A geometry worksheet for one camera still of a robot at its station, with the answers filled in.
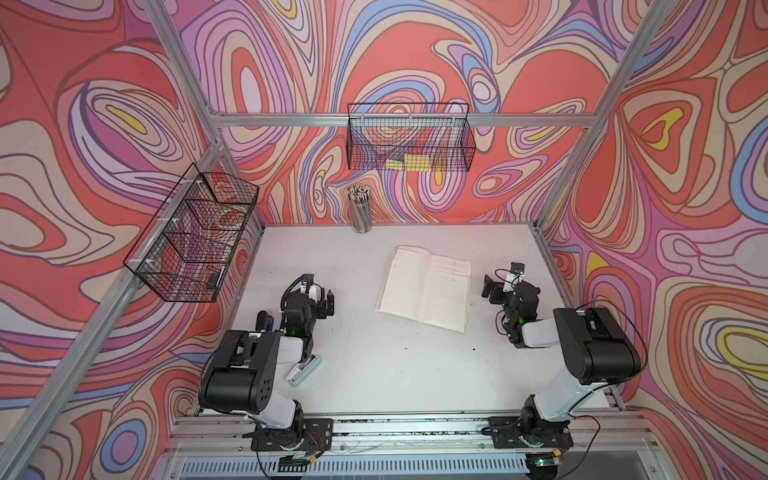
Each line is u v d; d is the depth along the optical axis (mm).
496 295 864
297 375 814
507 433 729
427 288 1004
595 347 479
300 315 707
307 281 784
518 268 819
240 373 454
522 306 736
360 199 1058
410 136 959
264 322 902
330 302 863
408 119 867
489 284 881
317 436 723
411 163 822
